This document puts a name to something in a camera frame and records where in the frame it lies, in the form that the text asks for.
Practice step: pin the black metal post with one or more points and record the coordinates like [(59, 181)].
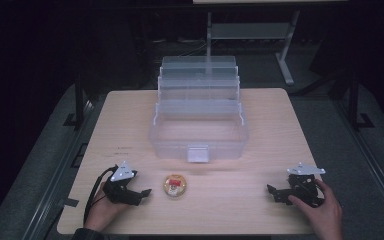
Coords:
[(354, 103), (79, 103)]

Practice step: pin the metal floor rail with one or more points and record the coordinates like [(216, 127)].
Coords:
[(51, 186), (370, 160)]

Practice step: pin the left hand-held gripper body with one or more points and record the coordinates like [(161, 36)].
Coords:
[(121, 186)]

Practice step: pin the person's right hand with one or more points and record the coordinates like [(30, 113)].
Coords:
[(323, 213)]

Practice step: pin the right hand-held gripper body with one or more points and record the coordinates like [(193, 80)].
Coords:
[(305, 186)]

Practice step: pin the person's left hand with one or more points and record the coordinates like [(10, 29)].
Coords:
[(105, 210)]

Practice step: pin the white metal stand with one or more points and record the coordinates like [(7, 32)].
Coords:
[(251, 31)]

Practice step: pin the clear plastic tiered storage box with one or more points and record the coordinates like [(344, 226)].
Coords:
[(198, 133)]

